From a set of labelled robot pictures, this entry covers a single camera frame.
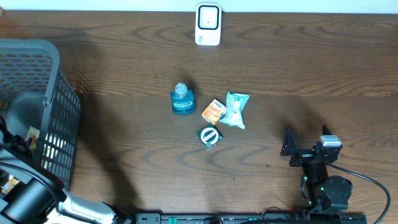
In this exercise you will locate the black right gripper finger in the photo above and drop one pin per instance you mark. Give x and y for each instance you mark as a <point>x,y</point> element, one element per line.
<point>289,146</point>
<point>326,130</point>

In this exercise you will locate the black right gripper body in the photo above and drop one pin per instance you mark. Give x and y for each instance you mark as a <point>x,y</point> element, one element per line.
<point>302,157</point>

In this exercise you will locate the green wet wipes pack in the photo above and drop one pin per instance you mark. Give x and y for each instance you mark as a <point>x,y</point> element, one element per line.
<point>235,103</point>

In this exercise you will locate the green round label box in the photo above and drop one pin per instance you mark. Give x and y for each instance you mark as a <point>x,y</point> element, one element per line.
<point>209,136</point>

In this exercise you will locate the orange tissue pack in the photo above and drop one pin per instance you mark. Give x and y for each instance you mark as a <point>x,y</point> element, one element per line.
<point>214,112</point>

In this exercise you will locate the teal mouthwash bottle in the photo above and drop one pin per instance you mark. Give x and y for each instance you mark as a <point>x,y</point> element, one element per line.
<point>183,100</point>

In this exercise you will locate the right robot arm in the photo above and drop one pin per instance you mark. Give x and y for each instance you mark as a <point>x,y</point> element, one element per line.
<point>327,195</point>

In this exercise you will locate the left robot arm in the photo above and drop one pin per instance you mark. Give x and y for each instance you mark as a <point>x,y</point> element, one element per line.
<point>39,192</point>

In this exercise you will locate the white barcode scanner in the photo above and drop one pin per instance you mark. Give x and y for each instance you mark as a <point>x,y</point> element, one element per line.
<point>208,24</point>

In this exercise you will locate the red white snack package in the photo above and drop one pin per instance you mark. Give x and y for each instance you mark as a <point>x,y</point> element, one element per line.
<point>32,137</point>

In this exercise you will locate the grey plastic mesh basket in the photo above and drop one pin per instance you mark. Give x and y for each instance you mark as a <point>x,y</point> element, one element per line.
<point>36,94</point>

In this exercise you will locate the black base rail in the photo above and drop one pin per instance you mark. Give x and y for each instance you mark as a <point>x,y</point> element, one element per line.
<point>270,217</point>

